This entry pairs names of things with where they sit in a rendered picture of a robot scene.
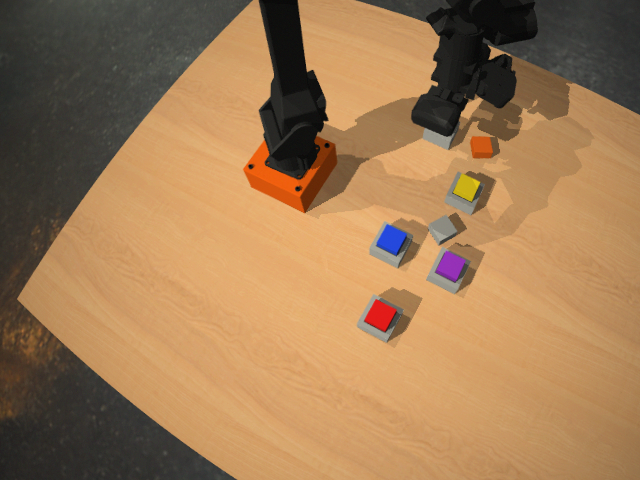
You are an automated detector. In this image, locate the red button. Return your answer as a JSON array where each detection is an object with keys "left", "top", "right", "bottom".
[{"left": 356, "top": 294, "right": 404, "bottom": 343}]

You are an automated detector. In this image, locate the purple button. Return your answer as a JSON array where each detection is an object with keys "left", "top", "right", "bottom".
[{"left": 426, "top": 247, "right": 471, "bottom": 294}]

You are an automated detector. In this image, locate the yellow button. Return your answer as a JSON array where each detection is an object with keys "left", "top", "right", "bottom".
[{"left": 444, "top": 172, "right": 485, "bottom": 215}]

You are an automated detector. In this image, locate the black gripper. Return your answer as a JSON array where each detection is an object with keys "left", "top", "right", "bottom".
[{"left": 411, "top": 42, "right": 491, "bottom": 137}]

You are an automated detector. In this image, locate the blue button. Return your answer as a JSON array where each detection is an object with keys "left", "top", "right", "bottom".
[{"left": 369, "top": 221, "right": 413, "bottom": 269}]

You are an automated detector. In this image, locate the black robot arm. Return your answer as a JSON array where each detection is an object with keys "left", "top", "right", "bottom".
[{"left": 258, "top": 0, "right": 538, "bottom": 180}]

